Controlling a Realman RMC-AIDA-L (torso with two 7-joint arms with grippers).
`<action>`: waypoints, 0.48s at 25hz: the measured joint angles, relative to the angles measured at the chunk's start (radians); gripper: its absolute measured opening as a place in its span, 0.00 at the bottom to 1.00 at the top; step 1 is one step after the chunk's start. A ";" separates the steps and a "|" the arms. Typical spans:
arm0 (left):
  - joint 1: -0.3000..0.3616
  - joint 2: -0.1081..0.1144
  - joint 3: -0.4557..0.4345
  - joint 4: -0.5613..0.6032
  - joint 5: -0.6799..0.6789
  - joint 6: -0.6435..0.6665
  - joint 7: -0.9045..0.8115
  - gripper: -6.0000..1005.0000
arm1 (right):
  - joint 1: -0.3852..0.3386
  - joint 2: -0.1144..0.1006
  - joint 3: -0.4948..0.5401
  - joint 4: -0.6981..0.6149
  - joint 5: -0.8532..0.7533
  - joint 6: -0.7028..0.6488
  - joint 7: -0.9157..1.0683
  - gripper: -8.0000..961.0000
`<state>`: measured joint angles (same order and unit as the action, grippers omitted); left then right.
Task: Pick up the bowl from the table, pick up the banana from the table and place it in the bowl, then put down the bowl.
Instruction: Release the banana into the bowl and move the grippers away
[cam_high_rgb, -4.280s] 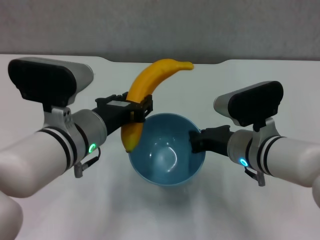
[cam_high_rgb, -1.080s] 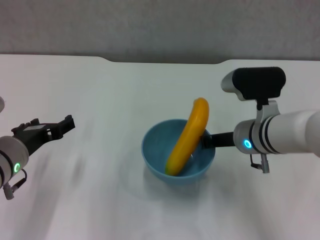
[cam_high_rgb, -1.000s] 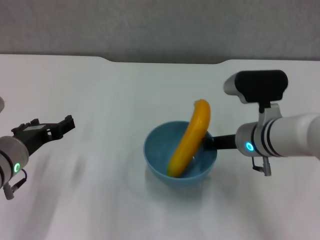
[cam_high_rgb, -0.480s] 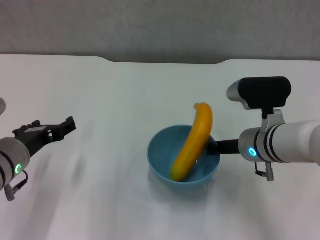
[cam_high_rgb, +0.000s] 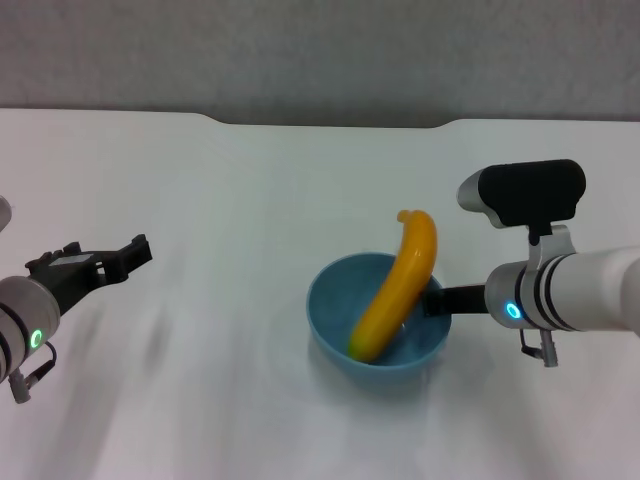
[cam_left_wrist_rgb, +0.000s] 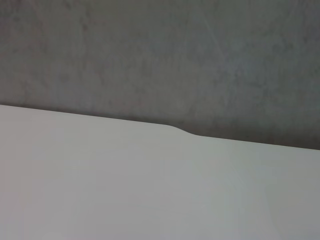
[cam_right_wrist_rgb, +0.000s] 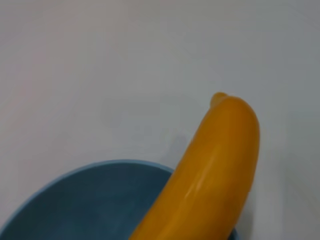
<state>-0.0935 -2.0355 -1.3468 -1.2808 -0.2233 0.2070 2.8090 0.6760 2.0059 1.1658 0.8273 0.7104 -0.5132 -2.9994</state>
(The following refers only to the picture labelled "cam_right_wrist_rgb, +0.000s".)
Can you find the blue bowl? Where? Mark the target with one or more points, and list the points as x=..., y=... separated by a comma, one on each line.
x=87, y=200

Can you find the yellow banana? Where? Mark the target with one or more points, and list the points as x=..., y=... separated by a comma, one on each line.
x=215, y=162

